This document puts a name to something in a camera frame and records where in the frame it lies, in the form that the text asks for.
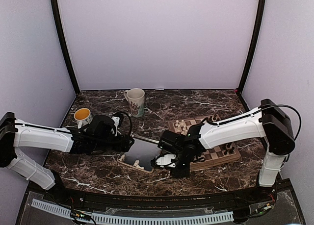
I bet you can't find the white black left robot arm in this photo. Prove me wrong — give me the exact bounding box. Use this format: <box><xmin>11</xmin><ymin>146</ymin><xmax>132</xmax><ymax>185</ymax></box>
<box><xmin>0</xmin><ymin>108</ymin><xmax>134</xmax><ymax>203</ymax></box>

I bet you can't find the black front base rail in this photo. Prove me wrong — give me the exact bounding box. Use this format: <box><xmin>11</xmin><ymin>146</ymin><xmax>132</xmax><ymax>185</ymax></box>
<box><xmin>24</xmin><ymin>180</ymin><xmax>295</xmax><ymax>213</ymax></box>

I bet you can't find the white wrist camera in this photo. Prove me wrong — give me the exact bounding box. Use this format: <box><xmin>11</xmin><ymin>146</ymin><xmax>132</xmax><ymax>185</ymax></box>
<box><xmin>151</xmin><ymin>153</ymin><xmax>176</xmax><ymax>168</ymax></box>
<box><xmin>111</xmin><ymin>116</ymin><xmax>122</xmax><ymax>137</ymax></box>

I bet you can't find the black frame post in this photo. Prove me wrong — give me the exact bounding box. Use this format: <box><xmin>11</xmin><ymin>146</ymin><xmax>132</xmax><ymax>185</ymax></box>
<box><xmin>237</xmin><ymin>0</ymin><xmax>266</xmax><ymax>96</ymax></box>
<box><xmin>50</xmin><ymin>0</ymin><xmax>80</xmax><ymax>95</ymax></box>

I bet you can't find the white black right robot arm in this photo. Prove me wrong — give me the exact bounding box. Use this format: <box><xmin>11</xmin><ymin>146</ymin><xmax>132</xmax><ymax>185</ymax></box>
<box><xmin>151</xmin><ymin>99</ymin><xmax>302</xmax><ymax>202</ymax></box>

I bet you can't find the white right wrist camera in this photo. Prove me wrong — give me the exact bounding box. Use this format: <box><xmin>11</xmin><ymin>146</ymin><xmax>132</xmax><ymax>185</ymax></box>
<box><xmin>151</xmin><ymin>153</ymin><xmax>176</xmax><ymax>168</ymax></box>

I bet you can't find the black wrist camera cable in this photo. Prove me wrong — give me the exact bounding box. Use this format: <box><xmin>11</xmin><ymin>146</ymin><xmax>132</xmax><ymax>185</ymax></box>
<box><xmin>115</xmin><ymin>111</ymin><xmax>133</xmax><ymax>140</ymax></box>

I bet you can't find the white pieces pile in tray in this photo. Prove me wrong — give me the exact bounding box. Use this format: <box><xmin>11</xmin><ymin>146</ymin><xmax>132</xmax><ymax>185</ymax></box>
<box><xmin>118</xmin><ymin>154</ymin><xmax>144</xmax><ymax>170</ymax></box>

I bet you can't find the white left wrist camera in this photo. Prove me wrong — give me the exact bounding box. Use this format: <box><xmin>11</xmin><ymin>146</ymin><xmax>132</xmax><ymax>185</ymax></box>
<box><xmin>111</xmin><ymin>116</ymin><xmax>122</xmax><ymax>137</ymax></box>

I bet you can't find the silver metal tray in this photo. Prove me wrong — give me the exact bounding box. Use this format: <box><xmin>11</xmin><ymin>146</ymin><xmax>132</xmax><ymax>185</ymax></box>
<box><xmin>117</xmin><ymin>134</ymin><xmax>161</xmax><ymax>174</ymax></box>

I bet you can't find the white slotted cable duct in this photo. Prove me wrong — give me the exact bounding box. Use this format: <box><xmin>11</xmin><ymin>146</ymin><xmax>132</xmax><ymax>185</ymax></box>
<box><xmin>31</xmin><ymin>199</ymin><xmax>234</xmax><ymax>225</ymax></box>

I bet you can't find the white mug orange interior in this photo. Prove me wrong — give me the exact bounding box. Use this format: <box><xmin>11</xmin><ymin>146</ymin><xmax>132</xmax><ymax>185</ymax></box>
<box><xmin>74</xmin><ymin>108</ymin><xmax>93</xmax><ymax>129</ymax></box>

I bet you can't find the dark chess pieces row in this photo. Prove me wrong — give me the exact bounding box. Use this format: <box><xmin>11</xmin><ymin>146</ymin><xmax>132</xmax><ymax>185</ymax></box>
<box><xmin>209</xmin><ymin>114</ymin><xmax>235</xmax><ymax>158</ymax></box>

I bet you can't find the wooden chessboard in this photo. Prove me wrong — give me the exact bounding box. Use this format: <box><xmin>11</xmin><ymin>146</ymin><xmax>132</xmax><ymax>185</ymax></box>
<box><xmin>167</xmin><ymin>115</ymin><xmax>241</xmax><ymax>171</ymax></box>

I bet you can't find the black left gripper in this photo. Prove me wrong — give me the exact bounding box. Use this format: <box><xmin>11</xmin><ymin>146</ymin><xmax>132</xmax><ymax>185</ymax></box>
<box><xmin>93</xmin><ymin>134</ymin><xmax>134</xmax><ymax>152</ymax></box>

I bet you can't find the right black frame post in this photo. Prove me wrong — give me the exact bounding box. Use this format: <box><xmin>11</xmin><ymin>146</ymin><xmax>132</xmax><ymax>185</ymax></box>
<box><xmin>237</xmin><ymin>0</ymin><xmax>266</xmax><ymax>96</ymax></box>

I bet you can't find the left black frame post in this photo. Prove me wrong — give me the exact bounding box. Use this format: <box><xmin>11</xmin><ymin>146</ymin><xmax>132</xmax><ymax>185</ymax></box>
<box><xmin>50</xmin><ymin>0</ymin><xmax>80</xmax><ymax>95</ymax></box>

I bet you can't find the white floral ceramic mug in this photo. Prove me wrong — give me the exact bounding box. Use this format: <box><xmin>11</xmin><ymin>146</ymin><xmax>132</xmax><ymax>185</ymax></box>
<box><xmin>124</xmin><ymin>88</ymin><xmax>145</xmax><ymax>118</ymax></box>

